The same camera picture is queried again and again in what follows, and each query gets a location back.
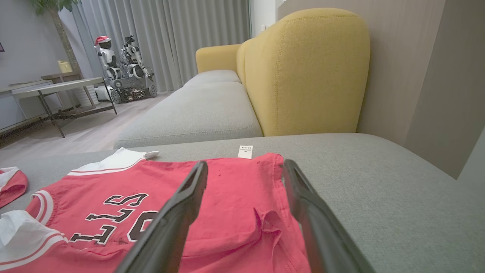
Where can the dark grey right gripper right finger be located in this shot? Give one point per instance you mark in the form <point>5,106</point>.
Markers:
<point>322,235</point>

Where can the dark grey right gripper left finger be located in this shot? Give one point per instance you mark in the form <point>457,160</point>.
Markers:
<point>166,227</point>

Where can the red basketball jersey black lettering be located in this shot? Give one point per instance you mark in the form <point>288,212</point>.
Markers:
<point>235,212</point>

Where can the red shorts with white stripe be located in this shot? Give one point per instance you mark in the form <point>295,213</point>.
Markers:
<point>13,185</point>

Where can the grey sofa chaise cushion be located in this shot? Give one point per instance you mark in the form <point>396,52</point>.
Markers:
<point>379,189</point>

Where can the grey sofa seat cushion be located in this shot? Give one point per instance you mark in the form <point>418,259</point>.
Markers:
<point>214,77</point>
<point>197,113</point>

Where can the black wheeled robot cart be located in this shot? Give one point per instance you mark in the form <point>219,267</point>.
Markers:
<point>132,89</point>

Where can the white cylindrical appliance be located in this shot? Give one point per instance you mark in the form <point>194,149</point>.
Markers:
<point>102,93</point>

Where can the white ribbed stool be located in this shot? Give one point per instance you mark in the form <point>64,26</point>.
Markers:
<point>86,96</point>

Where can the white black humanoid robot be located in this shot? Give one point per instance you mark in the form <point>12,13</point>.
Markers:
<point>134,57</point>

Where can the white humanoid robot red hat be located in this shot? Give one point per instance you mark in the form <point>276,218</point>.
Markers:
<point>108,57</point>

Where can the small wooden side table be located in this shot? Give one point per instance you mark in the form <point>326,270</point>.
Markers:
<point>60,77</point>

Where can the long low TV cabinet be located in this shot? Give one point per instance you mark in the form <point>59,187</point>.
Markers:
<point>19,110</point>

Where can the yellow container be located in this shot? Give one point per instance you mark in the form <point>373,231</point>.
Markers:
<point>65,66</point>

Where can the grey pleated curtain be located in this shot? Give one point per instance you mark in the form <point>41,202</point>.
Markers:
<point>170,34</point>

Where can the green potted tree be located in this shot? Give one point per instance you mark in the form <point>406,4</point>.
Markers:
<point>62,34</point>

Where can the grey top metal frame table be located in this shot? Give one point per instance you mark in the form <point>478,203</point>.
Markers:
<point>57,88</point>

